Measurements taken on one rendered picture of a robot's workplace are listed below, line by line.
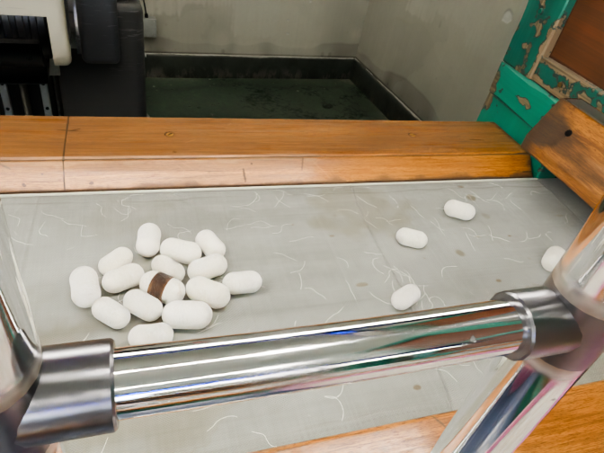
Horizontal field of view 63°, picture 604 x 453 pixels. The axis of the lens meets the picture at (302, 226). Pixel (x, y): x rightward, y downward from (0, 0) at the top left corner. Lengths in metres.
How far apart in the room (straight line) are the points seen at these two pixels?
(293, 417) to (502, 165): 0.47
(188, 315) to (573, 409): 0.29
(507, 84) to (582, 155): 0.21
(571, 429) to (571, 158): 0.33
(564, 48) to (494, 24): 1.30
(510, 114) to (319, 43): 2.05
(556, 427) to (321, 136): 0.40
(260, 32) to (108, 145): 2.12
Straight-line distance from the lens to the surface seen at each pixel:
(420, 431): 0.36
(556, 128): 0.66
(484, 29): 2.08
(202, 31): 2.57
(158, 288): 0.41
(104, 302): 0.40
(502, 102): 0.81
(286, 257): 0.47
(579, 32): 0.74
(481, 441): 0.20
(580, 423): 0.42
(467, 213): 0.58
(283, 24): 2.66
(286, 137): 0.61
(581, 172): 0.63
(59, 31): 0.99
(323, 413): 0.37
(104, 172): 0.54
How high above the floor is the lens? 1.06
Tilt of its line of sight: 39 degrees down
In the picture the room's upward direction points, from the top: 12 degrees clockwise
